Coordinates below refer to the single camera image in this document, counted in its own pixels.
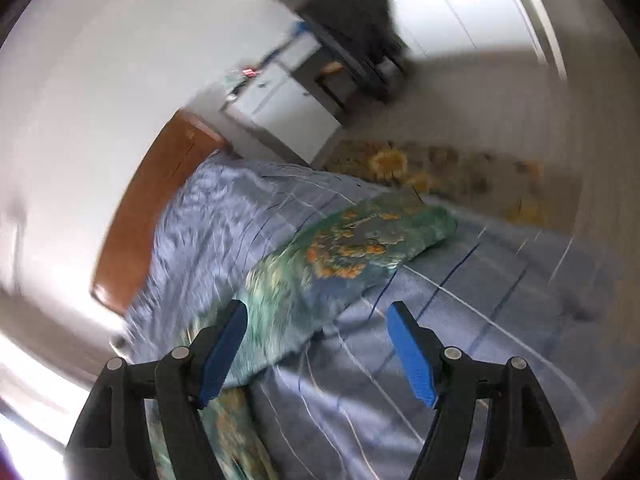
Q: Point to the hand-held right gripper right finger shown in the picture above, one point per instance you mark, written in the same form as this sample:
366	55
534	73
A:
413	355

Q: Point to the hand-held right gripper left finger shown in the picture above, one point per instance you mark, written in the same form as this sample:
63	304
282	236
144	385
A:
220	355

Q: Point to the green floral garment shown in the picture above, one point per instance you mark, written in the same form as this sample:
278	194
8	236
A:
320	270

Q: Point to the blue-grey striped bed blanket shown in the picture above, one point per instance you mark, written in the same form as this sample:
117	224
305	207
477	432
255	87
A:
350	360

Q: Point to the wooden headboard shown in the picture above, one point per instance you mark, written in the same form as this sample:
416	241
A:
150	210

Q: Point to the yellow floral rug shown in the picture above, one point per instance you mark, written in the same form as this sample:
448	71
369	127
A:
450	175

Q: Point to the white drawer cabinet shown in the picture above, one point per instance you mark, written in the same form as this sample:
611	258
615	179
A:
280	105

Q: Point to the black jacket on chair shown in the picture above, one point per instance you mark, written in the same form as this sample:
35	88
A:
350	25

